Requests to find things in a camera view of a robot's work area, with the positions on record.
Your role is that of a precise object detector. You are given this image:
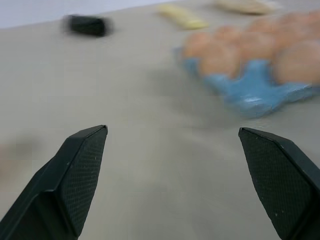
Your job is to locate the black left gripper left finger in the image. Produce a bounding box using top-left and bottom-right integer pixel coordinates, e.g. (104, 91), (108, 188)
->
(0, 124), (109, 240)

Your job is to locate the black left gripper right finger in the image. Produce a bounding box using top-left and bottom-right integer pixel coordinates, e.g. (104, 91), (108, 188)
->
(238, 127), (320, 240)

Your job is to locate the blue egg carton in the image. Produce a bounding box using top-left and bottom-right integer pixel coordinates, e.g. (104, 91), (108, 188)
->
(174, 46), (320, 120)

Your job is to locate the brown egg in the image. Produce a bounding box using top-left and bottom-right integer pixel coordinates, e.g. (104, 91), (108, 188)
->
(183, 32), (216, 60)
(214, 24), (245, 45)
(277, 14), (313, 47)
(239, 31), (279, 61)
(249, 17), (283, 36)
(306, 8), (320, 29)
(273, 39), (320, 85)
(199, 46), (242, 79)

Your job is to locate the black block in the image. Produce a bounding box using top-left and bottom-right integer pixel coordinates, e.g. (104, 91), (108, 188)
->
(62, 14), (114, 38)

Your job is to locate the beige bag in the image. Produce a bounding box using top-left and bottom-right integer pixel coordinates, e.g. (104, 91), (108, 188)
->
(215, 0), (278, 15)

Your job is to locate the pale yellow bar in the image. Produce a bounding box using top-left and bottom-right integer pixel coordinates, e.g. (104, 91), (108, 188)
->
(157, 3), (210, 30)

